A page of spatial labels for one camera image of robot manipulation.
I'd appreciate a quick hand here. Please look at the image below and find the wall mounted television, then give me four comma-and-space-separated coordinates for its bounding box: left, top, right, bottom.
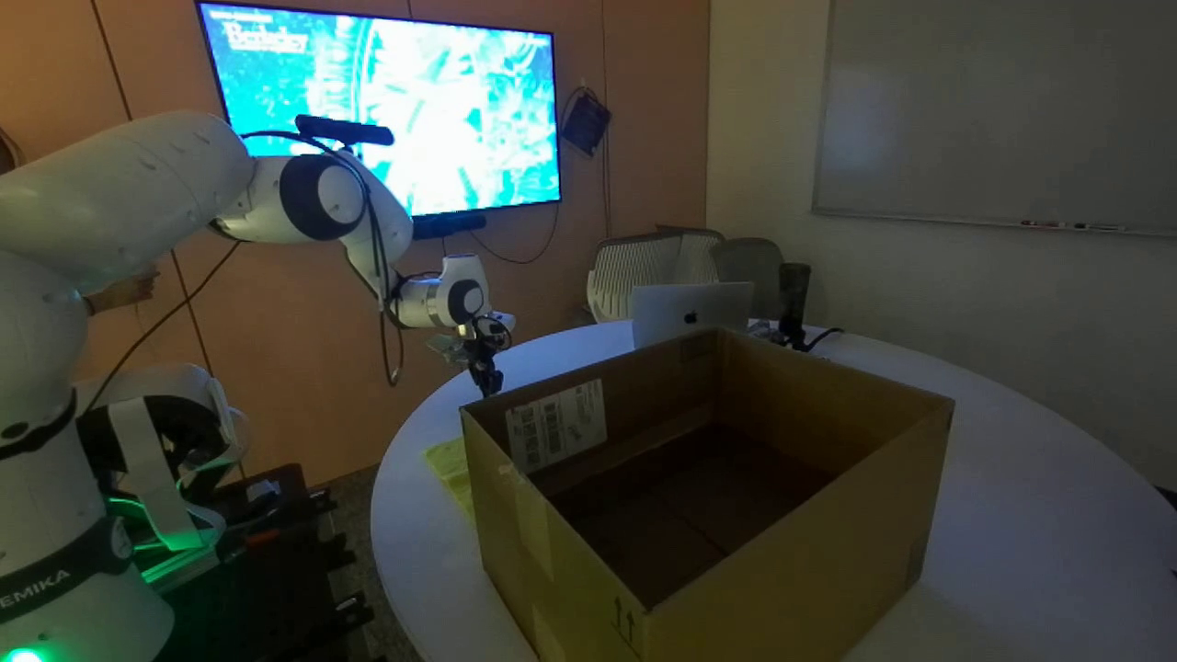
195, 0, 566, 241

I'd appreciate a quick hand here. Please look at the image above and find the black robot stand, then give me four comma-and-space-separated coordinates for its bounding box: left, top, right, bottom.
132, 461, 378, 662

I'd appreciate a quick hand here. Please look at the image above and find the black tablet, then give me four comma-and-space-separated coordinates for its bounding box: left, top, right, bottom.
629, 278, 759, 354

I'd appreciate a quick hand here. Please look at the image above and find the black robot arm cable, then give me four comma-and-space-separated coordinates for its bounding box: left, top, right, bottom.
234, 123, 411, 388

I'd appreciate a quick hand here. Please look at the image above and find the black bar under television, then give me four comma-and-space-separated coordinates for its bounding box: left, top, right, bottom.
408, 212, 493, 241

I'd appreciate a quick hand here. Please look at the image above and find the whiteboard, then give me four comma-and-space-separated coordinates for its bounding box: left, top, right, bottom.
810, 0, 1177, 241

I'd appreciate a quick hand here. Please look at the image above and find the open cardboard box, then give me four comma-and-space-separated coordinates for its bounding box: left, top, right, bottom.
456, 322, 958, 662

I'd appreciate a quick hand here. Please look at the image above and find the black cylindrical device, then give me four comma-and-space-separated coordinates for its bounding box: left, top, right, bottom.
775, 258, 851, 358

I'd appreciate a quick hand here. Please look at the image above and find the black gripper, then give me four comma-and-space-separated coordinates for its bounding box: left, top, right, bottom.
454, 307, 520, 396

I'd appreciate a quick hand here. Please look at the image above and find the black hanging cable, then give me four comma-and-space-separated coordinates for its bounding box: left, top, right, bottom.
77, 236, 250, 415

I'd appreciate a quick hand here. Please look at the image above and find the black wall box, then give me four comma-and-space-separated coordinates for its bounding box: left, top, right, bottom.
558, 84, 618, 159

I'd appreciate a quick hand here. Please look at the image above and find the white and black headset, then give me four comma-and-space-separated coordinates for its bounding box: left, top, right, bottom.
70, 364, 255, 561

